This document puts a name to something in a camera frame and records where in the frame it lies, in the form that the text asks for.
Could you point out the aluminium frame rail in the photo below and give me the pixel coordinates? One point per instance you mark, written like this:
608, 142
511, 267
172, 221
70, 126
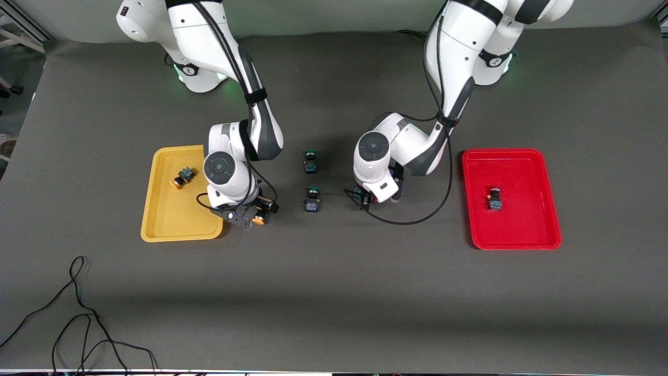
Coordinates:
31, 26

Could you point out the yellow push button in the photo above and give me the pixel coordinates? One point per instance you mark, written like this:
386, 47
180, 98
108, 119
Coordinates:
257, 220
183, 175

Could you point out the red plastic tray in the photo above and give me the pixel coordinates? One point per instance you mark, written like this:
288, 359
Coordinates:
522, 172

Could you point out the yellow plastic tray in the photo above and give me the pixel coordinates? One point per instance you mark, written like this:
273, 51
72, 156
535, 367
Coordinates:
177, 219

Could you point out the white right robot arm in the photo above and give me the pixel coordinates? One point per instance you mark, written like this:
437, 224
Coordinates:
198, 31

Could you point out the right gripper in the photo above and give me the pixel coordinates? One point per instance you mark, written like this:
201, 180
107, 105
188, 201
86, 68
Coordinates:
267, 205

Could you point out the green push button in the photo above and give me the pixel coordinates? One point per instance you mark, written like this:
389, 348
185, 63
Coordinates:
311, 167
312, 206

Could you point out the red push button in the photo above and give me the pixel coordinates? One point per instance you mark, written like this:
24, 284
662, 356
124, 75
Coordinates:
494, 202
359, 196

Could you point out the dark grey table mat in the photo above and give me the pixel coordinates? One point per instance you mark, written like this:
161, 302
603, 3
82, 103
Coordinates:
334, 292

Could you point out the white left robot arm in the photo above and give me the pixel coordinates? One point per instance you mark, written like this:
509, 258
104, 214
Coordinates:
459, 42

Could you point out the black caster wheel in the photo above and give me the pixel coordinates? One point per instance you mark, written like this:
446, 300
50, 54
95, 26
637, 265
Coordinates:
14, 90

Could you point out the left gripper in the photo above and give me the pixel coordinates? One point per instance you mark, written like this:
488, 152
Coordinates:
362, 197

